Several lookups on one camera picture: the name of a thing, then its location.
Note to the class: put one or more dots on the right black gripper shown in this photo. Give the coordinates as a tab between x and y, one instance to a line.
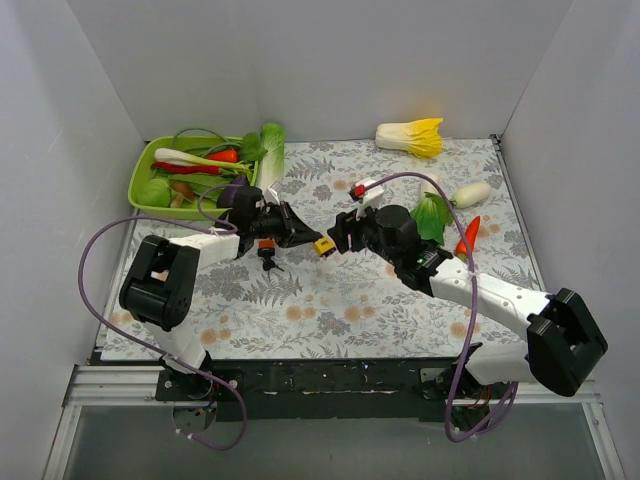
355	233

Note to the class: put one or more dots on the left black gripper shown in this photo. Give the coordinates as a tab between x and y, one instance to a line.
284	223

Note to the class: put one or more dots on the yellow padlock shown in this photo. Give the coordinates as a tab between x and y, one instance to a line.
324	247

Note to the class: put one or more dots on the orange padlock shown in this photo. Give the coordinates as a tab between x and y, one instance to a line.
266	252

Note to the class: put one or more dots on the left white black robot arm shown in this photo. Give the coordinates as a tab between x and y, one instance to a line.
158	288

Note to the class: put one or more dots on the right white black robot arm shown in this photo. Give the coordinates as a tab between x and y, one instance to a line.
559	341

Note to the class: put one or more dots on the floral table mat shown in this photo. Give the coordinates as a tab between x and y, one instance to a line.
352	305

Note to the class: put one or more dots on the green napa cabbage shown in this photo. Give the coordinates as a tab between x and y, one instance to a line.
271	166

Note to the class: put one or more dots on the purple eggplant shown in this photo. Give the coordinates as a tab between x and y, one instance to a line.
225	198

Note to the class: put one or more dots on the green spinach leaf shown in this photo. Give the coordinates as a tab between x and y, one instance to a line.
251	149

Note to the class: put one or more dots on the green bok choy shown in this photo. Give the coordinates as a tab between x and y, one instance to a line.
432	216

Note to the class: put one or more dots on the small orange pepper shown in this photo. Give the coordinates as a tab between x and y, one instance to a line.
226	156

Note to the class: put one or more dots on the green leafy vegetable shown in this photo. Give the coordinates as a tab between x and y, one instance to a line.
200	183

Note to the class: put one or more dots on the red chili pepper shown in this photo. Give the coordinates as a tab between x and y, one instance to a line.
185	170

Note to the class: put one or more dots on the green long beans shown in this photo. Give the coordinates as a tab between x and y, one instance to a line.
200	141

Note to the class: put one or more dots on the brown mushroom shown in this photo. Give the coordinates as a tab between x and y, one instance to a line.
181	192

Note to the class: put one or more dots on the yellow white cabbage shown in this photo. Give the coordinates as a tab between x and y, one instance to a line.
420	138

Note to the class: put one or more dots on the orange carrot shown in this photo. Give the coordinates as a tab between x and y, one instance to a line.
466	245

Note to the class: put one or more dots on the white radish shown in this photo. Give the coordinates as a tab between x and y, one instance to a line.
471	195

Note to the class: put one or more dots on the round green cabbage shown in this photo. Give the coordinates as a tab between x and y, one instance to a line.
155	193

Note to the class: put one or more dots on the white green leek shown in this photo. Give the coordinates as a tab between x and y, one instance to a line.
177	157

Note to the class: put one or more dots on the green plastic tray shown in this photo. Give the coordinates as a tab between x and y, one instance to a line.
143	173

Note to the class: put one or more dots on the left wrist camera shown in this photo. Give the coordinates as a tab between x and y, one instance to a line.
271	193

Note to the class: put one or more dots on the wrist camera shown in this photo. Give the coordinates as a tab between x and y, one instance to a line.
366	196
271	193

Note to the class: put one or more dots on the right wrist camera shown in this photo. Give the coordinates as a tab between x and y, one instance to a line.
366	196

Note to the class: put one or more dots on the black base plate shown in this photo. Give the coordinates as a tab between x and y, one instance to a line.
318	388

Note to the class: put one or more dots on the aluminium frame rail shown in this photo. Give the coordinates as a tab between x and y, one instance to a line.
119	385

